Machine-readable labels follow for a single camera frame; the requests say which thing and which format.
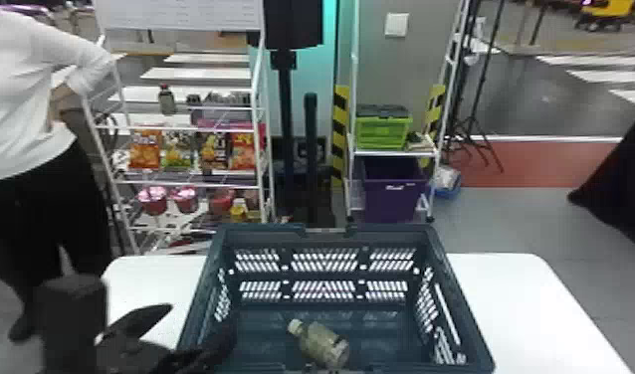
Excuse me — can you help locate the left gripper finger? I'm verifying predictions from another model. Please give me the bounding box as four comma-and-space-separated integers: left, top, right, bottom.
103, 303, 174, 344
155, 324, 239, 374

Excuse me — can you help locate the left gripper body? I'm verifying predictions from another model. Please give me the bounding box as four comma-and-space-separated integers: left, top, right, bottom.
95, 338, 171, 374

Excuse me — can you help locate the clear bottle with white cap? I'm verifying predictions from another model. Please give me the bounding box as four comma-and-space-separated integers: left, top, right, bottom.
287, 318, 351, 370

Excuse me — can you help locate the red noodle cup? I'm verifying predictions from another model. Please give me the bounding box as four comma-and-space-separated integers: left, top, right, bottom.
137, 186, 169, 217
208, 189, 235, 217
171, 186, 200, 214

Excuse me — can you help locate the yellow bottle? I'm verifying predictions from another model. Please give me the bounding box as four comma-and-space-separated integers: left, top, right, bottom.
229, 197, 249, 224

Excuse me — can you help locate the green basket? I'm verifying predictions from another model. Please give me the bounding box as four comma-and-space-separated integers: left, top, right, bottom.
175, 222, 497, 374

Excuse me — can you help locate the green snack packet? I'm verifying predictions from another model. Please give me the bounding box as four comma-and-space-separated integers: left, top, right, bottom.
161, 131, 194, 171

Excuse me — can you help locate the orange snack packet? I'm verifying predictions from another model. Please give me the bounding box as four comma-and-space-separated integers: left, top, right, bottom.
128, 129, 163, 170

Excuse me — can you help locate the yellow snack packet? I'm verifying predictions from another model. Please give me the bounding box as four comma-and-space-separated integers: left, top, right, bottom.
199, 132, 229, 171

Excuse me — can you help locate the red snack packet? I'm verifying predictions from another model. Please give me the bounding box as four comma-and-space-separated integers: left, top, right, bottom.
228, 130, 258, 171

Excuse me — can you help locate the clear bottle with dark cap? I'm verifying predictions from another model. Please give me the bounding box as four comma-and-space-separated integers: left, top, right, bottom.
157, 84, 177, 116

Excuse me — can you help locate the purple crate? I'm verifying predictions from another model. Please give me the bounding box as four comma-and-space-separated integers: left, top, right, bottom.
360, 156, 430, 225

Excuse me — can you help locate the person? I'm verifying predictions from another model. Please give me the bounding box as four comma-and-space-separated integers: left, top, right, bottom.
0, 5, 116, 344

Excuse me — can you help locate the green crate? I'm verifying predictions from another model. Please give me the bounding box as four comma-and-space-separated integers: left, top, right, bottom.
354, 103, 414, 152

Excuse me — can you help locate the white shelf trolley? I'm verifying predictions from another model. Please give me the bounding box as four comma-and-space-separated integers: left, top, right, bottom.
344, 0, 473, 223

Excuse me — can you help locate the black tripod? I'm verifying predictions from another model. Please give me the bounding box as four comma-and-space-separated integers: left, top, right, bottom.
447, 0, 507, 174

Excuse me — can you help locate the white wire rack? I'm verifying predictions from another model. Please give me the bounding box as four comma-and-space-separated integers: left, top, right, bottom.
81, 0, 277, 257

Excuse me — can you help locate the white wall plate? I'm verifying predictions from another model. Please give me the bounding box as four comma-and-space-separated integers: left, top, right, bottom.
383, 12, 411, 38

